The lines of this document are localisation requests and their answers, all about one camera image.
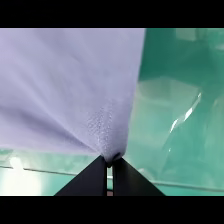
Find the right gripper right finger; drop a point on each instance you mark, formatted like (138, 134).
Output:
(130, 183)

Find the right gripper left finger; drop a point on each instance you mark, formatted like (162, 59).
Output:
(90, 183)

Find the lavender garment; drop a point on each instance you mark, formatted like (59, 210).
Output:
(63, 90)

